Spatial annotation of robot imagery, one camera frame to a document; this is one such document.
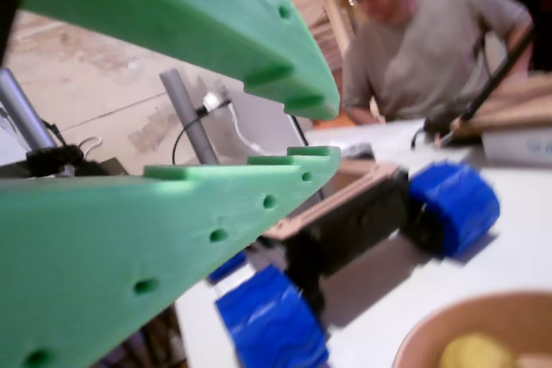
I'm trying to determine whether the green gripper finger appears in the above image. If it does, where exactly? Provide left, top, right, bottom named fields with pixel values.
left=0, top=0, right=342, bottom=122
left=0, top=146, right=342, bottom=368

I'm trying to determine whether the round brown cardboard bowl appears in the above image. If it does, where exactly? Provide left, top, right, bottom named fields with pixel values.
left=391, top=290, right=552, bottom=368

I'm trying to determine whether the grey metal pole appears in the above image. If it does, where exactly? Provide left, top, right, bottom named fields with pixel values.
left=0, top=68, right=57, bottom=153
left=159, top=68, right=219, bottom=166

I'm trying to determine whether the wooden rover with blue wheels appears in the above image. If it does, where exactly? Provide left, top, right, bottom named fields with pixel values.
left=206, top=159, right=501, bottom=368

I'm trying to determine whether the person in grey shirt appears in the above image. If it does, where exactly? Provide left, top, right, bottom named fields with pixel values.
left=334, top=0, right=536, bottom=123

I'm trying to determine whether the black tripod stand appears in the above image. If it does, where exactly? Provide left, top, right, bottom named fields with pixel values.
left=424, top=25, right=536, bottom=147

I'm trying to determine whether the brown wooden board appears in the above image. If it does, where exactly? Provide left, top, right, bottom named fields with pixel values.
left=452, top=72, right=552, bottom=136

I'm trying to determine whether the white SUNLU box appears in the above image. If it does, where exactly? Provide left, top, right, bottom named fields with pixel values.
left=480, top=128, right=552, bottom=169

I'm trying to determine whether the white connector with cable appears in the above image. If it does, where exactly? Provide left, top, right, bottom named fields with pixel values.
left=201, top=88, right=269, bottom=157

